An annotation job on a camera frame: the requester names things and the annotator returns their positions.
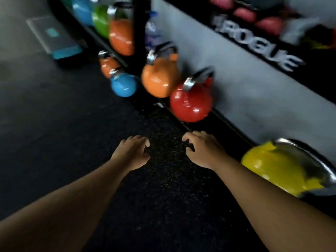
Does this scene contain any person's right hand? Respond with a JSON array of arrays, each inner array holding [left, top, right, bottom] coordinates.
[[182, 131, 231, 171]]

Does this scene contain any red kettlebell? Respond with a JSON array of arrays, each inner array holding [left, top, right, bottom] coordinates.
[[170, 66, 215, 123]]

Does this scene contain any yellow kettlebell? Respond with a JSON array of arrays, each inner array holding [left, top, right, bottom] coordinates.
[[241, 138, 336, 198]]

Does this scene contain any grey and teal step platform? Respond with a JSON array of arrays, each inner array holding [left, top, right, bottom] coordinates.
[[26, 16, 83, 60]]

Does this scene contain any person's left forearm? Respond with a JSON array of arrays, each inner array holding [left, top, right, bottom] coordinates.
[[0, 158, 130, 252]]

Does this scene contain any black metal storage rack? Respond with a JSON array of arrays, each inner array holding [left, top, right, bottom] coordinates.
[[47, 0, 336, 218]]

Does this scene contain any small orange kettlebell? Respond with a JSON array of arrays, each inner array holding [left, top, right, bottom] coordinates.
[[98, 51, 121, 79]]

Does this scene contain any small blue kettlebell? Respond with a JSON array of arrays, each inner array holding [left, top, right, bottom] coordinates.
[[109, 67, 137, 98]]

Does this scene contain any person's right forearm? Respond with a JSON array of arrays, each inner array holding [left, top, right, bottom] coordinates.
[[212, 156, 336, 252]]

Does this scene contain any green kettlebell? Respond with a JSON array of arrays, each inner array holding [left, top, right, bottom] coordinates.
[[91, 0, 112, 39]]

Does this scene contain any person's left hand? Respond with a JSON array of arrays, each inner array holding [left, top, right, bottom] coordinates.
[[110, 135, 151, 172]]

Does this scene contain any large blue kettlebell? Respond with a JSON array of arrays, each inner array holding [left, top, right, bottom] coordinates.
[[71, 0, 94, 26]]

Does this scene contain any large orange kettlebell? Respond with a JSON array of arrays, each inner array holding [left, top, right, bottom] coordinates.
[[141, 42, 181, 98]]

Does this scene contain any clear plastic water bottle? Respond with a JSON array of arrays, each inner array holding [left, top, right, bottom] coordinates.
[[145, 11, 163, 53]]

